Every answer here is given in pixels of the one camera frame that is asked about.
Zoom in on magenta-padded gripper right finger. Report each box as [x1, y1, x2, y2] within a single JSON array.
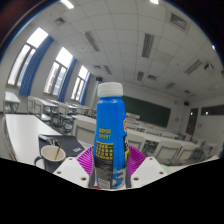
[[125, 144, 166, 188]]

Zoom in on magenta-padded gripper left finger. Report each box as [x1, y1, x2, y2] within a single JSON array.
[[53, 145, 98, 188]]

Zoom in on blue white-capped drink bottle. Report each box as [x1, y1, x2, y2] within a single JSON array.
[[93, 81, 131, 190]]

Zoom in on dark blue mug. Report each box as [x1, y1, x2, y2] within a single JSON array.
[[34, 144, 67, 173]]

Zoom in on wooden stir stick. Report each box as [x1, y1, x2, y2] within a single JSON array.
[[54, 139, 64, 161]]

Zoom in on black laptop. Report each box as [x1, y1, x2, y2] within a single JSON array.
[[37, 133, 86, 158]]

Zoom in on classroom desks and chairs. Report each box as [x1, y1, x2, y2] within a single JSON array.
[[3, 91, 224, 167]]

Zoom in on white lectern desk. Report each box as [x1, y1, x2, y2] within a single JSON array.
[[125, 112, 141, 121]]

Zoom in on green chalkboard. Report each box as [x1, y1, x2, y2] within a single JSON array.
[[121, 95, 172, 128]]

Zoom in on brown classroom door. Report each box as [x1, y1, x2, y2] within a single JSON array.
[[186, 107, 199, 136]]

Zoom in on blue curtain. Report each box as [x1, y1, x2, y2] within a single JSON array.
[[58, 57, 78, 103], [18, 35, 54, 98], [79, 72, 92, 106]]

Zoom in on tall classroom window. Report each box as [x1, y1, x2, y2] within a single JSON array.
[[70, 65, 90, 102], [43, 47, 74, 96], [7, 27, 49, 88]]

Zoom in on ceiling lights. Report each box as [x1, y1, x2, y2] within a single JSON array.
[[59, 0, 224, 91]]

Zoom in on ceiling air vents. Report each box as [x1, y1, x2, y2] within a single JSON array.
[[53, 13, 188, 82]]

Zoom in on dark high wall window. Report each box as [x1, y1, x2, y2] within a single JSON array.
[[200, 104, 224, 116]]

